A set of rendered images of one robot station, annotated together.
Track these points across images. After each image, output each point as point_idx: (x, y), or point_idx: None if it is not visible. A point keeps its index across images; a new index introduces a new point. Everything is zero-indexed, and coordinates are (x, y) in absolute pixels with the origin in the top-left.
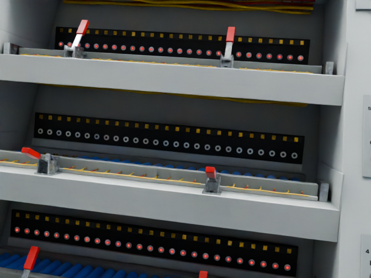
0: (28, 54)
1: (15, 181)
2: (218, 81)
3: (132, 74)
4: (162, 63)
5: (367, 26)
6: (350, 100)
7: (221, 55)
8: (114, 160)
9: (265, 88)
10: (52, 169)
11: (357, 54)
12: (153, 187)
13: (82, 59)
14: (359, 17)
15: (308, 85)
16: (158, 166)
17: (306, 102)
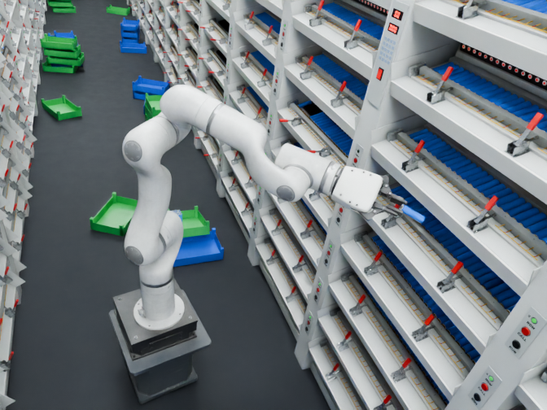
0: (304, 62)
1: (287, 124)
2: (329, 111)
3: (312, 95)
4: (330, 87)
5: (367, 110)
6: (353, 142)
7: (330, 100)
8: (324, 120)
9: (339, 122)
10: (295, 124)
11: (361, 122)
12: (311, 145)
13: (302, 82)
14: (366, 103)
15: (347, 128)
16: (322, 134)
17: (347, 134)
